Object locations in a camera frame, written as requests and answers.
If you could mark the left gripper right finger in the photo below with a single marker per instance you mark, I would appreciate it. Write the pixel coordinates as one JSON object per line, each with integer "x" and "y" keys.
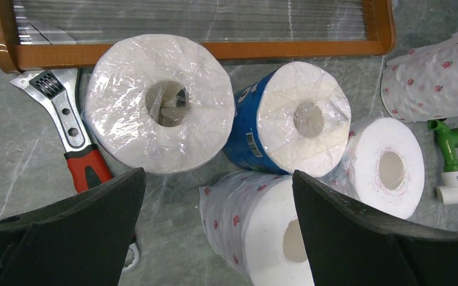
{"x": 350, "y": 243}

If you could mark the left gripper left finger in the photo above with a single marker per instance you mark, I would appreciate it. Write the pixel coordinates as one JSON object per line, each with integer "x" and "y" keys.
{"x": 80, "y": 240}

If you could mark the white roll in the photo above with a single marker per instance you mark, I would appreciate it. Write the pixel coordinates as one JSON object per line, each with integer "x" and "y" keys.
{"x": 382, "y": 167}
{"x": 250, "y": 220}
{"x": 423, "y": 84}

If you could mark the green and white pipe fitting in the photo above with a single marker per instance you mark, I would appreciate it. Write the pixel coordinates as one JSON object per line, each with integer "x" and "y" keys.
{"x": 447, "y": 141}

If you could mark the blue wrapped roll middle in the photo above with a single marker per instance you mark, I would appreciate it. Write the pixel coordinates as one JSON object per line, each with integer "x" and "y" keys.
{"x": 295, "y": 118}

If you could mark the blue wrapped roll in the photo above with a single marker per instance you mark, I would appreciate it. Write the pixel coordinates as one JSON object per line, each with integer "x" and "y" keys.
{"x": 295, "y": 118}
{"x": 160, "y": 102}

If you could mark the blue wrapped roll left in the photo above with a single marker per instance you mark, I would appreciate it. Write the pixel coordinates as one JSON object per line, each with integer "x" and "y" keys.
{"x": 160, "y": 102}

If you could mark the red handled tool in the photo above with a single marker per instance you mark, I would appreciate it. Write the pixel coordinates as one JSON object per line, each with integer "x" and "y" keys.
{"x": 55, "y": 90}

